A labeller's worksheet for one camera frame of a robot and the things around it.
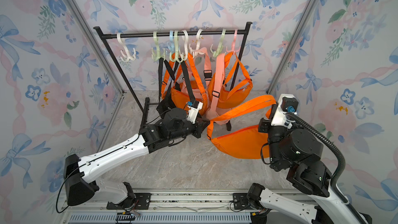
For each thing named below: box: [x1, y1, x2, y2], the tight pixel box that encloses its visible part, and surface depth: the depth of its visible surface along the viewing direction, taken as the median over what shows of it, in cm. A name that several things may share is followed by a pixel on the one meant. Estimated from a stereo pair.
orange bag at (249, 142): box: [206, 95, 277, 160], surface depth 72 cm
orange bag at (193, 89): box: [161, 52, 208, 116], surface depth 80 cm
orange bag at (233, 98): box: [218, 51, 253, 110], surface depth 86 cm
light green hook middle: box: [169, 30, 183, 63], surface depth 68 cm
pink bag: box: [193, 47, 230, 126], surface depth 79 cm
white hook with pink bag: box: [189, 28, 205, 59], surface depth 71 cm
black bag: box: [155, 57, 196, 116], surface depth 79 cm
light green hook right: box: [209, 28, 227, 58], surface depth 72 cm
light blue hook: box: [167, 30, 175, 54], surface depth 65 cm
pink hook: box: [225, 29, 241, 55], surface depth 72 cm
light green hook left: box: [151, 31, 166, 62], surface depth 72 cm
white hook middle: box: [179, 29, 189, 63], surface depth 70 cm
